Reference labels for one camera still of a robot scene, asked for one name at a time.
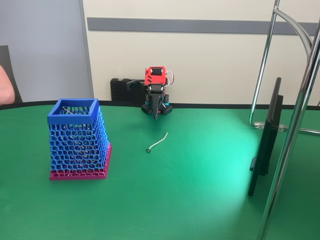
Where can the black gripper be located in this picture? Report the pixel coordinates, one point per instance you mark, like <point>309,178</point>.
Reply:
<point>155,99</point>

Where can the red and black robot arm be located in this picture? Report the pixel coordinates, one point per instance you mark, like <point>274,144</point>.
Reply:
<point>155,77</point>

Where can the blue and magenta mesh basket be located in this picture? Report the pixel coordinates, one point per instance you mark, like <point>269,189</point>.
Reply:
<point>72,117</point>

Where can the black plastic tool case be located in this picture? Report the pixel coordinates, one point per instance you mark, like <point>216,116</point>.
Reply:
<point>120,90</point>

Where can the green table cloth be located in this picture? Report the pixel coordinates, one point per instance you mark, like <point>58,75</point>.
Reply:
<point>175,200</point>

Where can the clear plastic clip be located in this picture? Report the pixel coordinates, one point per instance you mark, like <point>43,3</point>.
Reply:
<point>258,124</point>

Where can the black monitor on stand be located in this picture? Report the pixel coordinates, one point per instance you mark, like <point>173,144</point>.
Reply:
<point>267,140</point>

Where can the chrome tube stand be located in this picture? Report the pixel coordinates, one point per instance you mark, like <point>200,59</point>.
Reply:
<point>286,150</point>

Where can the dark chair backrest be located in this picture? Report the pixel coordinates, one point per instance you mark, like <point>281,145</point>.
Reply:
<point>5,53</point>

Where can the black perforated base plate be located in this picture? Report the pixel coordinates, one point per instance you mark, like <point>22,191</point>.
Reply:
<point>146,109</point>

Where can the small gripper camera board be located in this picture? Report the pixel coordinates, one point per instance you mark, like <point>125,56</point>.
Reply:
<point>132,85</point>

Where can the grey wall rail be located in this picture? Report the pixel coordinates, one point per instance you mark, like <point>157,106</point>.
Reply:
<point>175,26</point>

